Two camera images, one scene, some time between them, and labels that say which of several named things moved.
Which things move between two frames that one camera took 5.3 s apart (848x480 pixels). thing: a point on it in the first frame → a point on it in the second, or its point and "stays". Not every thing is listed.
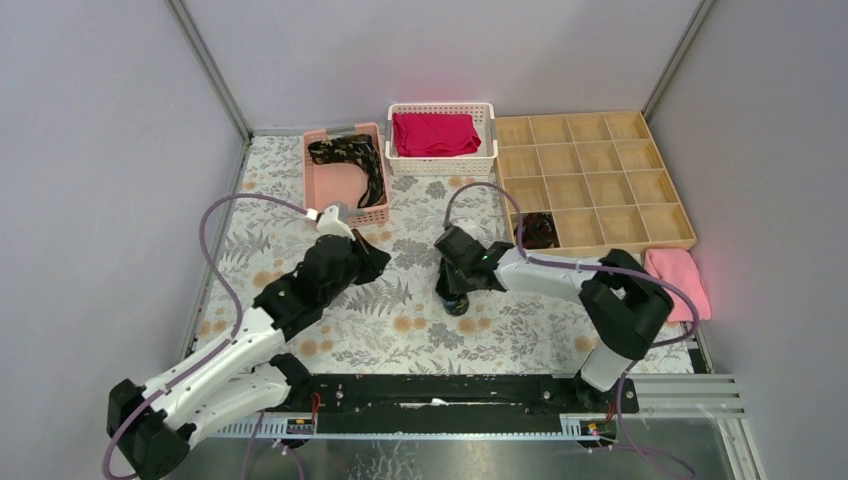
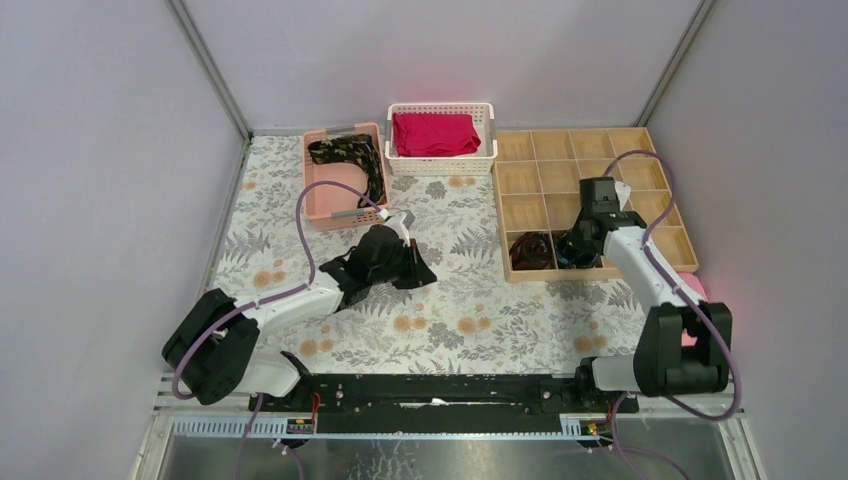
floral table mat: [396, 322] stays
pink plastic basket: [341, 183] stays
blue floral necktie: [456, 307] → [569, 257]
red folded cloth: [433, 134] stays
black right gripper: [455, 286] → [576, 239]
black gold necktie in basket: [357, 149] stays
